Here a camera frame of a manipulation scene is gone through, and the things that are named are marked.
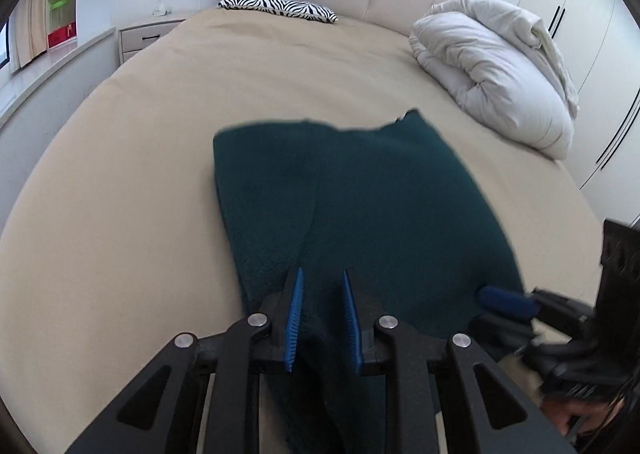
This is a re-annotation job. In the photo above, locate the zebra print pillow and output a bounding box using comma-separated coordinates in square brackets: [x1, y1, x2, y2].
[217, 0, 339, 25]

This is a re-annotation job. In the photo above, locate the person's right hand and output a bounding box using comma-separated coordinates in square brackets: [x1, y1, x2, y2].
[542, 394, 628, 440]

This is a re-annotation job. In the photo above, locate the dark green knit garment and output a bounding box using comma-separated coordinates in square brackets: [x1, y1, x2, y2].
[212, 108, 526, 454]

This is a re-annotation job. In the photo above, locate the beige curtain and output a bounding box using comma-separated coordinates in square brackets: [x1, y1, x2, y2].
[9, 0, 51, 70]

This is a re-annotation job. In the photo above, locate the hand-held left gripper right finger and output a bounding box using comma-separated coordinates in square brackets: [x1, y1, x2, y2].
[341, 270, 577, 454]

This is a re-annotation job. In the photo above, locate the red box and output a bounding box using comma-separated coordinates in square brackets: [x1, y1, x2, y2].
[47, 21, 77, 49]

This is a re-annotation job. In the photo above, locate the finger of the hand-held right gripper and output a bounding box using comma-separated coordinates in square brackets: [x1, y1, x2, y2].
[467, 316, 547, 366]
[475, 286, 593, 331]

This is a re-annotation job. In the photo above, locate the white folded duvet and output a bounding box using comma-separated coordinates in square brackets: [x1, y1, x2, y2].
[409, 0, 581, 159]

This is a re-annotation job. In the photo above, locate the white window ledge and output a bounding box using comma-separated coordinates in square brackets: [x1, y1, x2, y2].
[0, 28, 119, 135]

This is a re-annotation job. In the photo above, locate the white wardrobe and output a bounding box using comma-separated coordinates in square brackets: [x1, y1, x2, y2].
[517, 0, 640, 231]

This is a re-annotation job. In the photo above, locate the white nightstand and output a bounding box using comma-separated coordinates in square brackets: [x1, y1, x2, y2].
[118, 16, 189, 66]

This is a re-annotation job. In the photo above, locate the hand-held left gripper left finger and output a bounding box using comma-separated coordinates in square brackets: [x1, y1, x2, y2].
[65, 268, 305, 454]

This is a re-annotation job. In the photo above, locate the window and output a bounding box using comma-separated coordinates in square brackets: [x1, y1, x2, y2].
[0, 18, 12, 70]

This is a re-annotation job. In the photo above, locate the bed with beige sheet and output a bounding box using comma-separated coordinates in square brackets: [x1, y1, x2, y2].
[0, 8, 606, 454]

